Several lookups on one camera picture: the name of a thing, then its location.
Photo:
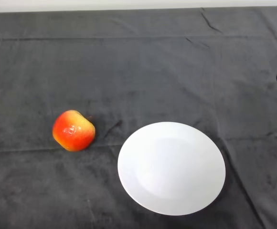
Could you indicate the red yellow apple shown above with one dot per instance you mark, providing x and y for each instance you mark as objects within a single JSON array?
[{"x": 73, "y": 132}]

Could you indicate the white round plate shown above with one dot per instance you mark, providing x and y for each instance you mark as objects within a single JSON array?
[{"x": 172, "y": 169}]

